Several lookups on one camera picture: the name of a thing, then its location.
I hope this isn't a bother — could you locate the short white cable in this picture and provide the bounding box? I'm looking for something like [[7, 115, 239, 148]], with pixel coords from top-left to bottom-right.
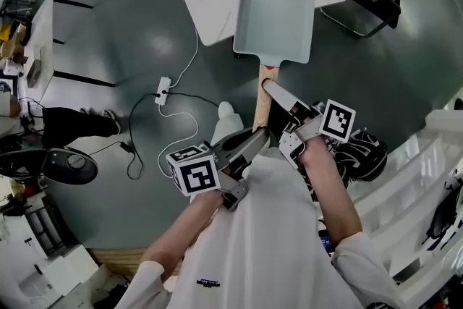
[[169, 28, 200, 88]]

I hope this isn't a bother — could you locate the person's white trouser leg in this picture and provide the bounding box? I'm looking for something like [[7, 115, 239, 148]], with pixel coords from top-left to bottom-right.
[[209, 101, 245, 146]]

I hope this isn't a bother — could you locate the white shelf unit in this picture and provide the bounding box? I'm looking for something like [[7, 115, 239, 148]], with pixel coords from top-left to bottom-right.
[[352, 97, 463, 309]]

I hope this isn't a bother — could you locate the person's white shirt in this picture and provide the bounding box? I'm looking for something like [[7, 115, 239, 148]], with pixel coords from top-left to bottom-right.
[[114, 146, 409, 309]]

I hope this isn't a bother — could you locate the white side desk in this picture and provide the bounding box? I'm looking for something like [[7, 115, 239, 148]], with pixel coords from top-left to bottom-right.
[[20, 0, 56, 104]]

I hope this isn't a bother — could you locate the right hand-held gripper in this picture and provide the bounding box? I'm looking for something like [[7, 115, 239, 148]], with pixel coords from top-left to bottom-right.
[[262, 78, 357, 171]]

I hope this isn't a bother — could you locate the person's left forearm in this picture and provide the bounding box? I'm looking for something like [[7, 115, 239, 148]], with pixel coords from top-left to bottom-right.
[[139, 190, 227, 283]]

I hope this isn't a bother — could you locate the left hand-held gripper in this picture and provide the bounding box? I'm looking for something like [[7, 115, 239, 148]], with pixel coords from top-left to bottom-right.
[[165, 127, 271, 211]]

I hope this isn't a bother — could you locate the square pan with wooden handle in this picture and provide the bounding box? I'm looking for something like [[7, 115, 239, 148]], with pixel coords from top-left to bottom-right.
[[232, 0, 315, 133]]

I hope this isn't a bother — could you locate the black and white bag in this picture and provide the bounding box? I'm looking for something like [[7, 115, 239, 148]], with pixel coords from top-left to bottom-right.
[[331, 129, 388, 189]]

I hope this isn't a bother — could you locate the person's right forearm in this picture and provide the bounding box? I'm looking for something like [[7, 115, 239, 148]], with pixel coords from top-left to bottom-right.
[[299, 135, 363, 249]]

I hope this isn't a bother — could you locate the black cable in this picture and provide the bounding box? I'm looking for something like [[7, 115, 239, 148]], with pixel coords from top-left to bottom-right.
[[127, 91, 220, 181]]

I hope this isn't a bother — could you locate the blue lit screen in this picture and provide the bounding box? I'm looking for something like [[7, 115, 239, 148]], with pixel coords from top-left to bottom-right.
[[319, 235, 336, 255]]

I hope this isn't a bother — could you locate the long white cable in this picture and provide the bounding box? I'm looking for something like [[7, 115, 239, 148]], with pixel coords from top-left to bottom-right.
[[157, 103, 200, 179]]

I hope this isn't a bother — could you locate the white power strip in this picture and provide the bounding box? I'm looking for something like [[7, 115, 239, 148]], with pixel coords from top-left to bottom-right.
[[154, 76, 172, 106]]

